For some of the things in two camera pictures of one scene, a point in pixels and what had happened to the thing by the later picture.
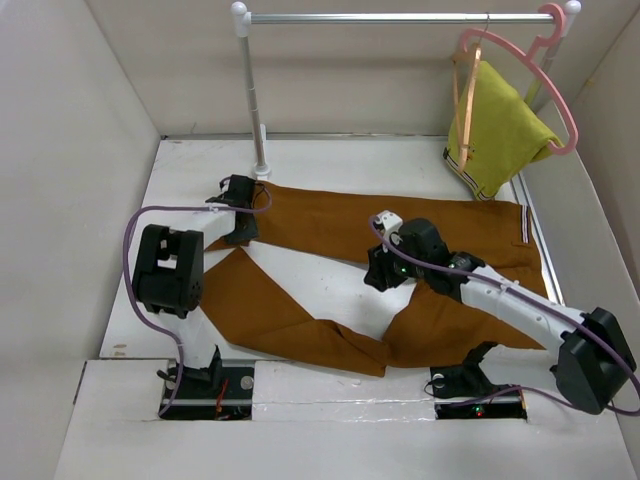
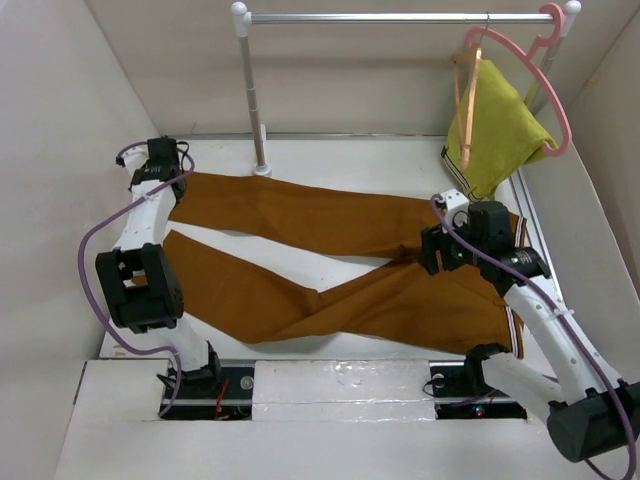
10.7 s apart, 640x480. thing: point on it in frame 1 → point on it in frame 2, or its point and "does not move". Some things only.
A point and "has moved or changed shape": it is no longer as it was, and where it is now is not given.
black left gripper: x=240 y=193 → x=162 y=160
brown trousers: x=418 y=246 has moved or changed shape
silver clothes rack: x=243 y=18 does not move
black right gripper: x=379 y=268 → x=447 y=262
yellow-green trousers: x=508 y=135 does not move
